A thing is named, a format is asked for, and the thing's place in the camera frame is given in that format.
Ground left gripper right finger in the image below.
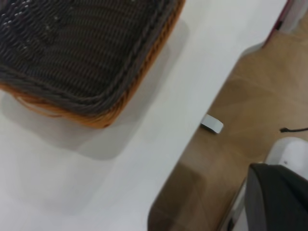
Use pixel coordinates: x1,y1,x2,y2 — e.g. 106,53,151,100
258,166,308,231

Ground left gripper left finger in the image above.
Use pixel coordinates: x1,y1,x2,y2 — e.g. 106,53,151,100
244,162,296,231

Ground orange woven wicker basket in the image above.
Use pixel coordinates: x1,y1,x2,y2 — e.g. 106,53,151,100
0,0,186,129

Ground dark brown woven wicker basket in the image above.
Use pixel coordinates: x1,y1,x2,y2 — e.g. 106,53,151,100
0,0,184,118

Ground silver metal bar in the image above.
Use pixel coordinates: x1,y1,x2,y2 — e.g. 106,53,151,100
222,180,250,231

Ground white rounded device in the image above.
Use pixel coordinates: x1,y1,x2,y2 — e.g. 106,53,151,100
264,136,308,180

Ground small white grey block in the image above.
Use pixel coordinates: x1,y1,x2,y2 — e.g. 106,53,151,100
200,114,224,134

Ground white panel with red edge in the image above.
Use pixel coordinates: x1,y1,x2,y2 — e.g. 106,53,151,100
263,0,308,48

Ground thin black cable end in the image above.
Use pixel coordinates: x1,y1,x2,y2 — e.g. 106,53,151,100
279,127,308,133

